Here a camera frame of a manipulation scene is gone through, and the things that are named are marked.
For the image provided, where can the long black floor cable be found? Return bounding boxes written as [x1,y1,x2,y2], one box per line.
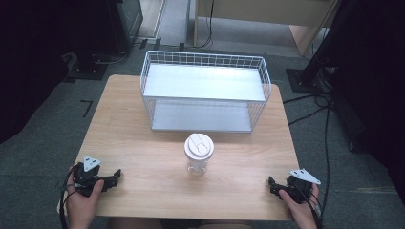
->
[282,92,334,220]

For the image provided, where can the person's left hand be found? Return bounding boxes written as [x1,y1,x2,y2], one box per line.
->
[65,178,105,229]

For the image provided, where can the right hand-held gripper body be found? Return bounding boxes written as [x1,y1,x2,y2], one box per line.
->
[286,168,322,204]

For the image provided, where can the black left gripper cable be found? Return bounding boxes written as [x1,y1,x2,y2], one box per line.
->
[58,164,81,229]

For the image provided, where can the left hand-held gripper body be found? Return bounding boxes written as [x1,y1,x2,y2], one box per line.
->
[73,155,110,198]

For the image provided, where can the white wire shelf rack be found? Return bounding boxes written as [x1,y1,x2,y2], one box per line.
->
[139,50,273,135]

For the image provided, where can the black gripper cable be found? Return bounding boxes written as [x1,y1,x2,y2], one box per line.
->
[58,164,81,229]
[294,182,323,229]

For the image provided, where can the light wooden furniture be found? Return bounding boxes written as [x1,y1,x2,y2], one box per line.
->
[193,0,339,57]

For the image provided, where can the clear cup with white lid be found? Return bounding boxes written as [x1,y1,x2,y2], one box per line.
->
[183,133,215,177]

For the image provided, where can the dark cabinet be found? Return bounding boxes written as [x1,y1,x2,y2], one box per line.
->
[106,0,144,54]

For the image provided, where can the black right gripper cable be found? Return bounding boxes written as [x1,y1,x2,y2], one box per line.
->
[294,182,323,229]

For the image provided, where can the black stand base plate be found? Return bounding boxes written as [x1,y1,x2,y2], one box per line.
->
[66,52,109,81]
[285,68,330,94]

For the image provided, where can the person's right hand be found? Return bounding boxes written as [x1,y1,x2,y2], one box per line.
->
[278,183,321,229]

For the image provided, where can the black hanging cable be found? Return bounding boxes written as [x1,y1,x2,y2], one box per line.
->
[194,0,215,50]

